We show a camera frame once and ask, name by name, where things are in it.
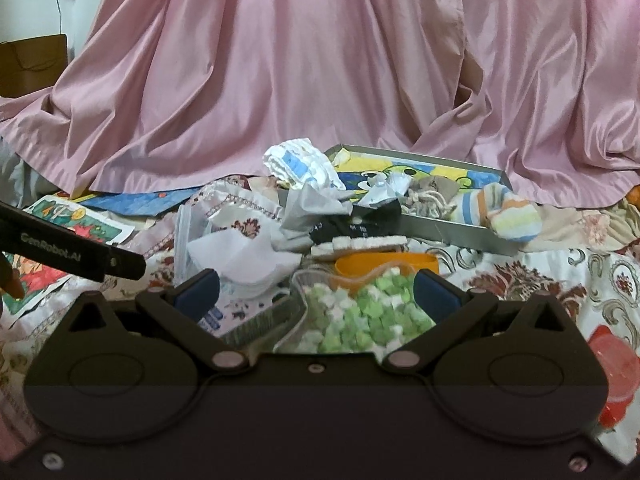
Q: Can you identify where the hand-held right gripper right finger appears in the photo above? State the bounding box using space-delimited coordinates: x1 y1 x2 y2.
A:
381 267 571 376

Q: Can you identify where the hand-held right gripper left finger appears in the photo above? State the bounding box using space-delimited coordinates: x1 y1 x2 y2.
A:
67 267 253 373

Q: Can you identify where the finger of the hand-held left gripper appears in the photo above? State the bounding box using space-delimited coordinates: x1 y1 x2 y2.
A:
102 245 147 282

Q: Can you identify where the grey shallow box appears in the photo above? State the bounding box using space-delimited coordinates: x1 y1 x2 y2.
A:
277 144 523 257

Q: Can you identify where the clear container of paper stars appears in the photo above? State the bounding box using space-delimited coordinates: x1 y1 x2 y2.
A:
272 265 441 356

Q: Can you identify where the linen drawstring pouch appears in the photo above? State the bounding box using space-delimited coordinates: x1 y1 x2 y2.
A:
405 175 463 221

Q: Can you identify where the striped sock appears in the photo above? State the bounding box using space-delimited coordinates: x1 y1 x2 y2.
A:
452 182 543 243

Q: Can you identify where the black sock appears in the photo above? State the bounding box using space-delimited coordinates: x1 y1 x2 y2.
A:
310 202 403 241

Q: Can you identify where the grey cloth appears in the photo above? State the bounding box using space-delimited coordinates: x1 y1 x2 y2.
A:
280 184 356 253

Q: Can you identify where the white printed diaper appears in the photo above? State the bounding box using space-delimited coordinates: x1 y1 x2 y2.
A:
263 137 346 192

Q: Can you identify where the person's left hand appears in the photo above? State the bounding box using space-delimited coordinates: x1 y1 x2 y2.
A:
0 252 25 303

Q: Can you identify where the red-haired cartoon drawing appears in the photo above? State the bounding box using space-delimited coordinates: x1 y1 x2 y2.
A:
0 195 136 316

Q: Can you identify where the white cloth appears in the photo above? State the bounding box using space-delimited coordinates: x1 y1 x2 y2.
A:
187 235 303 301

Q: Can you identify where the blue painted paper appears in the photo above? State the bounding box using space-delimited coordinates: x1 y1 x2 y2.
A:
75 187 206 218

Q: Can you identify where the floral patterned blanket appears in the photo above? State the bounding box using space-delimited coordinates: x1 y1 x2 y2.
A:
0 175 640 461

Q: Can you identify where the green cartoon painting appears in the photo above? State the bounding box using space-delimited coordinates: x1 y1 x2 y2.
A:
335 152 506 196

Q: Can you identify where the brown paper bag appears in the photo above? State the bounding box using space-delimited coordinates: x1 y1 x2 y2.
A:
0 34 68 98

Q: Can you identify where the pink satin curtain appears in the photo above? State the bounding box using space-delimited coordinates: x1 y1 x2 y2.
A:
0 0 640 206

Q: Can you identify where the white bead bracelet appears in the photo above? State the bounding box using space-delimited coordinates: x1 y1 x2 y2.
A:
311 234 408 260

